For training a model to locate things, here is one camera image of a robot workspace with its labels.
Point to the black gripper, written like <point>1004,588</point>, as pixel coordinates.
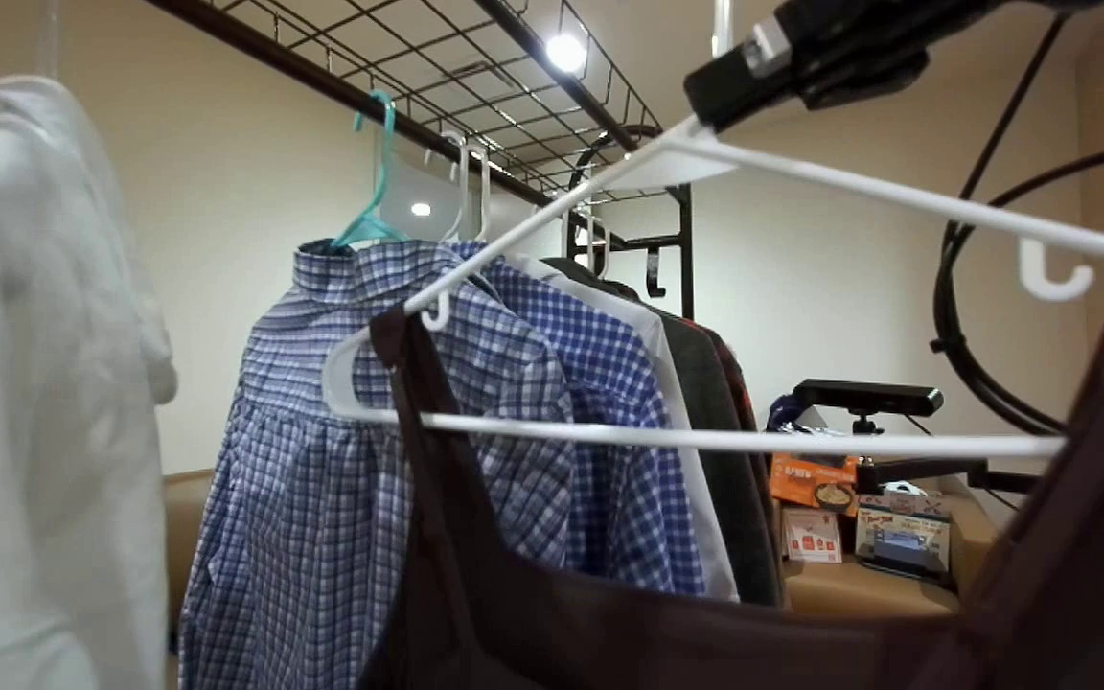
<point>872,38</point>

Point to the white plastic dress hanger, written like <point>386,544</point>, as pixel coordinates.
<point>769,437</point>

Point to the bright round ceiling light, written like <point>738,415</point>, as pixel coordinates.
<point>565,51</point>

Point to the blue black bag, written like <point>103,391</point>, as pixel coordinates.
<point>787,413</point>

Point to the teal plastic hanger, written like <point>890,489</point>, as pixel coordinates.
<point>381,227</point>

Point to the white short-sleeve shirt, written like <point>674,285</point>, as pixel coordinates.
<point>697,483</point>

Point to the orange cardboard box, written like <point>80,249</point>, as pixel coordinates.
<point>806,483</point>

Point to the black metal clothes rack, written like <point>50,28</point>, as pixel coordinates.
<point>322,79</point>

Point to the dark grey jacket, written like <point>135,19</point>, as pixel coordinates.
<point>738,511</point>

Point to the white red small box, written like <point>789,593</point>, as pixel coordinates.
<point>812,537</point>

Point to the clear plastic package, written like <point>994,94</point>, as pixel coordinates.
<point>903,537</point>

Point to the blue checked shirt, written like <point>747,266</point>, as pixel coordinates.
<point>308,511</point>

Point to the clear plastic hanger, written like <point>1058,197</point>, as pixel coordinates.
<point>50,31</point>

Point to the tan couch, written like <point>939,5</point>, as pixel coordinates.
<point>188,549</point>

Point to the white long-sleeve shirt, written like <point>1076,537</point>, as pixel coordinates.
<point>41,424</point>

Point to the small round wall light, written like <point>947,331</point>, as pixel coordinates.
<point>420,208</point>

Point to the black stereo camera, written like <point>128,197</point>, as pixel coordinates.
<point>872,396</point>

